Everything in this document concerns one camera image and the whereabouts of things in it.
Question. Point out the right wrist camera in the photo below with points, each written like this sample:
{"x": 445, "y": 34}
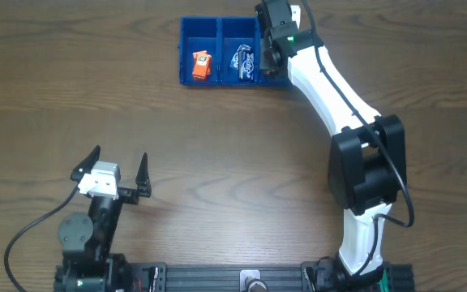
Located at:
{"x": 295, "y": 16}

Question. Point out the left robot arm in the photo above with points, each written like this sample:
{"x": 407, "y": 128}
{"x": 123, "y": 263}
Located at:
{"x": 75, "y": 233}

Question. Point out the blue tray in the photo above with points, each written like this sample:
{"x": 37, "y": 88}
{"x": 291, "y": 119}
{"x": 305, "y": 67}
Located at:
{"x": 199, "y": 28}

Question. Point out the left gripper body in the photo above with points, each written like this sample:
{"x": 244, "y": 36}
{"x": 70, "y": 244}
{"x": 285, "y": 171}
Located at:
{"x": 127, "y": 195}

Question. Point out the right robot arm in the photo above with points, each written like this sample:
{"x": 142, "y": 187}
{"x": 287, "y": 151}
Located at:
{"x": 326, "y": 93}

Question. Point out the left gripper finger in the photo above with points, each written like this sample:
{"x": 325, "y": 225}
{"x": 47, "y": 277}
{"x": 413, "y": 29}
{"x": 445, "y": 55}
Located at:
{"x": 84, "y": 166}
{"x": 143, "y": 182}

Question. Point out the mounting rail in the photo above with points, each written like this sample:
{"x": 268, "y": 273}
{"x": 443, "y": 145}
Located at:
{"x": 209, "y": 277}

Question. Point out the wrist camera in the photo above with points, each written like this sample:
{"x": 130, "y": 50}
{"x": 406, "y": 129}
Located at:
{"x": 99, "y": 180}
{"x": 295, "y": 16}

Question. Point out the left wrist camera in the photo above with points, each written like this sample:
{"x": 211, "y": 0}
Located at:
{"x": 99, "y": 180}

